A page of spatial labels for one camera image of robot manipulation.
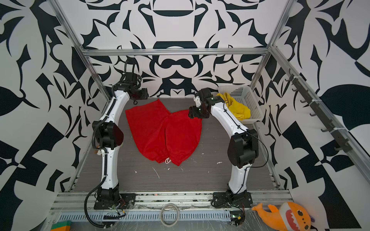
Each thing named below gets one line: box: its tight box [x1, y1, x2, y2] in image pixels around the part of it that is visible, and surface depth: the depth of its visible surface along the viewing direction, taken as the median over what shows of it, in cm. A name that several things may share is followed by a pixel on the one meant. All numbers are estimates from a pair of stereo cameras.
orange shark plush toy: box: [251, 201, 312, 231], surface depth 66 cm
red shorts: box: [125, 99, 203, 167], surface depth 96 cm
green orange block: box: [50, 220, 72, 231], surface depth 67 cm
